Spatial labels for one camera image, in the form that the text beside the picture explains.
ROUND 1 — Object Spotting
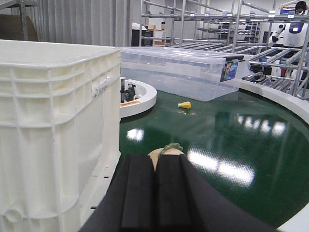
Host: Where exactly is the clear plastic storage bin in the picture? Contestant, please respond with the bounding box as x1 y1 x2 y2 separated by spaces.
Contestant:
121 46 251 102

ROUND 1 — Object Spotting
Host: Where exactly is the person with black hair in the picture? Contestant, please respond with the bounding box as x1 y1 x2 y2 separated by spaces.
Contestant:
295 1 308 15

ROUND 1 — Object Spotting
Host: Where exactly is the white Totelife plastic crate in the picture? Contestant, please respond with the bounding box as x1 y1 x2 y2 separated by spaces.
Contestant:
0 40 121 232

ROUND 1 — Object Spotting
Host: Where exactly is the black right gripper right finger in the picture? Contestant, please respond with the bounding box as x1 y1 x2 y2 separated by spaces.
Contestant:
155 155 277 232

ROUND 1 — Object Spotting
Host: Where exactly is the white outer turntable rim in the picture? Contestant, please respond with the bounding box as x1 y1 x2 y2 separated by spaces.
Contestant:
239 80 309 232

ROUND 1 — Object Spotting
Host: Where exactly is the small yellow toy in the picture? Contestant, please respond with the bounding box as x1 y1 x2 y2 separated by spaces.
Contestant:
178 101 192 109

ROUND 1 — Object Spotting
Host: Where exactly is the white humanoid robot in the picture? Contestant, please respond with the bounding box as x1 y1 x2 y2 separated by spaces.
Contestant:
268 22 309 48

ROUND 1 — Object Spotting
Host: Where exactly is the white inner turntable hub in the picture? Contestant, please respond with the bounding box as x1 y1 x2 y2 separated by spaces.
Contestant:
120 77 157 119

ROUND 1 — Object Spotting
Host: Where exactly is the metal flow rack shelving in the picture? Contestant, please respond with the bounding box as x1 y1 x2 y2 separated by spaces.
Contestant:
140 0 309 96

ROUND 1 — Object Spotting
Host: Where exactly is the cream plush ball toy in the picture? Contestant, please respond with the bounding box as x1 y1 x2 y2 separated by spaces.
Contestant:
148 148 183 170

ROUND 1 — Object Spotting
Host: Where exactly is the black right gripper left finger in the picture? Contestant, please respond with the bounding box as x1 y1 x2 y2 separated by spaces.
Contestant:
80 155 155 232

